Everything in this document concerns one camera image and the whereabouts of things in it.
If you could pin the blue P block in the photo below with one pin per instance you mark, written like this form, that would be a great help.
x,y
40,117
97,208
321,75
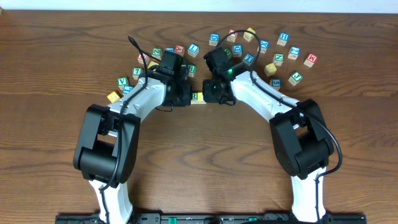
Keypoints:
x,y
170,49

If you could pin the yellow block top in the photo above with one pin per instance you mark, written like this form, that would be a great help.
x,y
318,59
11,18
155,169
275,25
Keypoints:
x,y
249,34

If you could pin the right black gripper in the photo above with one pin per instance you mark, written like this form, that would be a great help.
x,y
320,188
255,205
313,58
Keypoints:
x,y
208,96

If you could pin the blue 2 block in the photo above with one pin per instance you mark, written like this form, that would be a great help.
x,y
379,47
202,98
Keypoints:
x,y
294,52

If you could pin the red A block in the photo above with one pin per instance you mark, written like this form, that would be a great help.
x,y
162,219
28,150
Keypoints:
x,y
179,49

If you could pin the red M block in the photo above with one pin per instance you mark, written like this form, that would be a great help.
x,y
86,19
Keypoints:
x,y
310,60

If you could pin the blue D block top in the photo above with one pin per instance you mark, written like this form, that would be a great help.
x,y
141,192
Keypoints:
x,y
214,39

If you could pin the green r block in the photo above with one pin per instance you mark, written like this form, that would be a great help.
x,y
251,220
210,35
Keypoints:
x,y
228,52
194,98

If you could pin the blue T block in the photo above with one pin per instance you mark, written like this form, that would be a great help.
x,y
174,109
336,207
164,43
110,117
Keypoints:
x,y
248,59

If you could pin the blue D block middle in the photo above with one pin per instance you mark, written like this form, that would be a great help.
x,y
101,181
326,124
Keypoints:
x,y
237,50

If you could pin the yellow O block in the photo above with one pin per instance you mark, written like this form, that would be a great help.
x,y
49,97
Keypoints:
x,y
200,98

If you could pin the blue 5 block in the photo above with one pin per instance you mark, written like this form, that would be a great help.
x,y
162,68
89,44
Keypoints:
x,y
276,83

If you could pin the blue L block lower left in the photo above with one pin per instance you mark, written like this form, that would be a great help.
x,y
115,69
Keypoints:
x,y
127,89

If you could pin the blue l block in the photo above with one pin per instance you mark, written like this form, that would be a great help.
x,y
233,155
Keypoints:
x,y
127,89
193,50

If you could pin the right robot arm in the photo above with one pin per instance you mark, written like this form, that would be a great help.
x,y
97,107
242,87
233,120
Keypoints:
x,y
300,137

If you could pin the blue X block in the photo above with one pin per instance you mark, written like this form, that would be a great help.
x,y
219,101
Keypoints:
x,y
263,46

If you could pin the green N block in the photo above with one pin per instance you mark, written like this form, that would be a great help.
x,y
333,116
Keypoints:
x,y
278,59

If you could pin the green Z block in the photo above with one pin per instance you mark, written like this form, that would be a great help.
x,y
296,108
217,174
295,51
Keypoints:
x,y
157,53

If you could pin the blue d block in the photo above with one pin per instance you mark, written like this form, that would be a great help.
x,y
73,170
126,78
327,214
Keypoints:
x,y
214,39
237,50

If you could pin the green V block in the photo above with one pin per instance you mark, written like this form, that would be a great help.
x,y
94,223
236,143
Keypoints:
x,y
122,82

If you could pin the red I block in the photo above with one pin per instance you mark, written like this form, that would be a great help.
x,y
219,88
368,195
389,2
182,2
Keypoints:
x,y
232,36

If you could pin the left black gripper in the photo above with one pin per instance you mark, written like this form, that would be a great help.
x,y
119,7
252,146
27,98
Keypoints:
x,y
184,94

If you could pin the red U block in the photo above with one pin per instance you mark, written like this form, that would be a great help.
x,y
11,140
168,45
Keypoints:
x,y
143,59

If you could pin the blue H block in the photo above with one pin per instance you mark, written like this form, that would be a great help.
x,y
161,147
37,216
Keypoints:
x,y
283,39

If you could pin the green B block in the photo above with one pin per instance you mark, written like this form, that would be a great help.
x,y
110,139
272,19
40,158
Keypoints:
x,y
192,70

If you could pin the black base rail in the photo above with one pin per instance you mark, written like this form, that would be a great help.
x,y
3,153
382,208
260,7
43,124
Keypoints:
x,y
155,218

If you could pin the green 7 block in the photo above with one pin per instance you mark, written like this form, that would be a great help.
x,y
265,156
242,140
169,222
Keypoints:
x,y
137,72

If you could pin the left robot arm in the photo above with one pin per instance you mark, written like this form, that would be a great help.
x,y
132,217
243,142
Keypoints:
x,y
107,146

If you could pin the green J block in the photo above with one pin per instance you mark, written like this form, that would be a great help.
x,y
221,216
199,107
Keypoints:
x,y
295,78

